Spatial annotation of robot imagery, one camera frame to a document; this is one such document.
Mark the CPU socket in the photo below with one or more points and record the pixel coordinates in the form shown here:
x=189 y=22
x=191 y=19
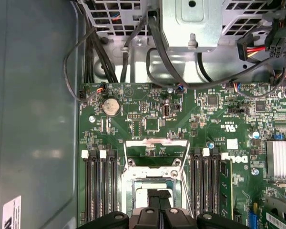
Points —
x=155 y=173

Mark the silver CPU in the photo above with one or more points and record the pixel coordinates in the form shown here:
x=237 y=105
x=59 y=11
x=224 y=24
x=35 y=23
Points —
x=141 y=198

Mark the silver drive cage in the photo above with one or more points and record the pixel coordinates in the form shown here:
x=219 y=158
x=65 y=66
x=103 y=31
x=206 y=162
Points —
x=193 y=28

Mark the round silver coin battery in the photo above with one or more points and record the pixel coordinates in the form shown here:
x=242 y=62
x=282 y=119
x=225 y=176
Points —
x=111 y=107

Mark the black power connectors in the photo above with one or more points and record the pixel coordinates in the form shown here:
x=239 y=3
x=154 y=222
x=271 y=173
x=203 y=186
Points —
x=276 y=40

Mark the white label sticker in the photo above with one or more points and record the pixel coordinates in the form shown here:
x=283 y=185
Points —
x=13 y=214

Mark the green motherboard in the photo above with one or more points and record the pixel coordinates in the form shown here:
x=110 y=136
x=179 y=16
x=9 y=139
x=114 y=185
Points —
x=181 y=124

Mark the metal locking lever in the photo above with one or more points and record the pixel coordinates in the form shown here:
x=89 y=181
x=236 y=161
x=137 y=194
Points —
x=187 y=193

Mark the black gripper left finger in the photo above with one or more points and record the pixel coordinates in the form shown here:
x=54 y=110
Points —
x=150 y=219

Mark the graphics card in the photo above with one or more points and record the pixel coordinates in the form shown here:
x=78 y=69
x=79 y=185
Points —
x=278 y=219

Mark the silver heatsink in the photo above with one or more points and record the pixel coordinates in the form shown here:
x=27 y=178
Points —
x=281 y=159

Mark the black and grey PC case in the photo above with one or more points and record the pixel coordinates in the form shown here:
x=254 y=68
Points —
x=38 y=95

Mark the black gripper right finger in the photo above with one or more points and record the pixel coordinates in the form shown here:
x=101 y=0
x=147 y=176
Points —
x=171 y=219

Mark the metal socket cover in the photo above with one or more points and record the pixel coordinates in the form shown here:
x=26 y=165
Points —
x=157 y=142

